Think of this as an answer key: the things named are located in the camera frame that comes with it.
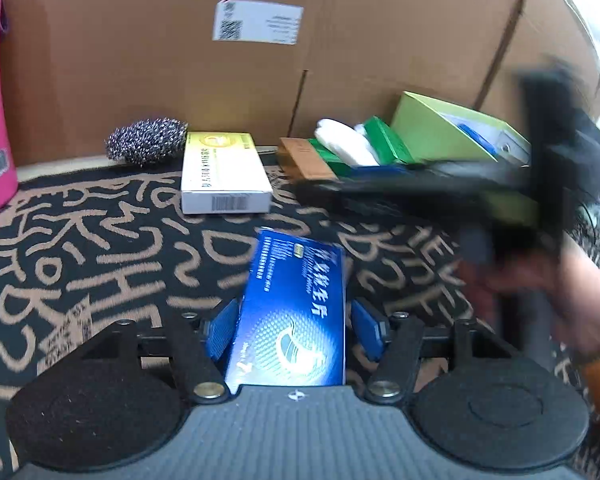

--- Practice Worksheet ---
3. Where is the person's right hand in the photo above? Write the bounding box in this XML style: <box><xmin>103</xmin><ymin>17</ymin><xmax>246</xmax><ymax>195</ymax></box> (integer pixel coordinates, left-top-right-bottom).
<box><xmin>459</xmin><ymin>239</ymin><xmax>600</xmax><ymax>357</ymax></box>

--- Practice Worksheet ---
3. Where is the blue medicine box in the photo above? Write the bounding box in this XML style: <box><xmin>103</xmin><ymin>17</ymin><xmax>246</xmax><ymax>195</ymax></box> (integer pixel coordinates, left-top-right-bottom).
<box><xmin>224</xmin><ymin>227</ymin><xmax>349</xmax><ymax>395</ymax></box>

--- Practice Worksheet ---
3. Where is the white shipping label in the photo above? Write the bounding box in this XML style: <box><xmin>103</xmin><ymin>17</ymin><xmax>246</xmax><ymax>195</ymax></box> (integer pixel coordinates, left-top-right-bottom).
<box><xmin>212</xmin><ymin>0</ymin><xmax>305</xmax><ymax>46</ymax></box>

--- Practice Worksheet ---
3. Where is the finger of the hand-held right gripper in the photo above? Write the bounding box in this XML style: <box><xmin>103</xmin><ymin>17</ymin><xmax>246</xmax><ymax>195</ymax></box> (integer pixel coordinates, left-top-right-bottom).
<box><xmin>344</xmin><ymin>159</ymin><xmax>532</xmax><ymax>184</ymax></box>
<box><xmin>284</xmin><ymin>183</ymin><xmax>532</xmax><ymax>222</ymax></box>

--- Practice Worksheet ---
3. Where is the copper brown box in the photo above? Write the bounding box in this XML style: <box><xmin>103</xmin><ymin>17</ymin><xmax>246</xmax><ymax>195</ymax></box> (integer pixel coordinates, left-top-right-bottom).
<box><xmin>278</xmin><ymin>136</ymin><xmax>340</xmax><ymax>185</ymax></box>

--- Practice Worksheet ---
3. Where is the black tan patterned mat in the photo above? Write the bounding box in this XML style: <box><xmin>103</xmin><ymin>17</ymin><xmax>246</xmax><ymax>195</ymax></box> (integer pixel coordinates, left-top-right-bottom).
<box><xmin>0</xmin><ymin>159</ymin><xmax>600</xmax><ymax>480</ymax></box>

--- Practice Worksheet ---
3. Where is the light green box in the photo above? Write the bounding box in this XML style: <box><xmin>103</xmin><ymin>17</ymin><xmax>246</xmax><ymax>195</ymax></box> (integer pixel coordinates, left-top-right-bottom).
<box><xmin>390</xmin><ymin>90</ymin><xmax>541</xmax><ymax>229</ymax></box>

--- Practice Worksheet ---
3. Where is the large cardboard box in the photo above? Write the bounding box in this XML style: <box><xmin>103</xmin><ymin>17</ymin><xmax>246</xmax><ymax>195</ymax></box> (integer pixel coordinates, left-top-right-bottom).
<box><xmin>0</xmin><ymin>0</ymin><xmax>600</xmax><ymax>172</ymax></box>

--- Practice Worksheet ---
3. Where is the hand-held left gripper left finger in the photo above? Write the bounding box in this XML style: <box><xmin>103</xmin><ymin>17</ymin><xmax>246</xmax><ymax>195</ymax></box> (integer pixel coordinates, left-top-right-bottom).
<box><xmin>72</xmin><ymin>298</ymin><xmax>245</xmax><ymax>405</ymax></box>

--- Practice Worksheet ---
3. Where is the printed paper label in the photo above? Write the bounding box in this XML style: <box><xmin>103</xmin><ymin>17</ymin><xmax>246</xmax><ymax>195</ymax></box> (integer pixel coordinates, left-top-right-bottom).
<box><xmin>38</xmin><ymin>302</ymin><xmax>92</xmax><ymax>366</ymax></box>

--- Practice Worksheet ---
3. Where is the steel wool scrubber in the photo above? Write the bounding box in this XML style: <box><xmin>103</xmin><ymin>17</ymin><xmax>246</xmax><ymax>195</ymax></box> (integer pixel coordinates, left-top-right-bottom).
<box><xmin>105</xmin><ymin>117</ymin><xmax>190</xmax><ymax>165</ymax></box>

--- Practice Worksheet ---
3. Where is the dark green small box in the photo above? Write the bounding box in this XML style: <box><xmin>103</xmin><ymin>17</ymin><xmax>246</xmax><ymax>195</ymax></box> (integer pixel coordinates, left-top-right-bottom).
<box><xmin>362</xmin><ymin>115</ymin><xmax>424</xmax><ymax>166</ymax></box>

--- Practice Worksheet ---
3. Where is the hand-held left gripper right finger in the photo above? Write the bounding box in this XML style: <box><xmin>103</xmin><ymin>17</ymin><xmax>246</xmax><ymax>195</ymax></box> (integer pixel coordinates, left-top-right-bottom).
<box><xmin>351</xmin><ymin>297</ymin><xmax>511</xmax><ymax>405</ymax></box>

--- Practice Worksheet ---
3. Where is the white yellow medicine box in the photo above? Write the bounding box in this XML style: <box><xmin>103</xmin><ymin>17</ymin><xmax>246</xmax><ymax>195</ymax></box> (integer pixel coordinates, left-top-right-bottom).
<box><xmin>180</xmin><ymin>131</ymin><xmax>275</xmax><ymax>215</ymax></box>

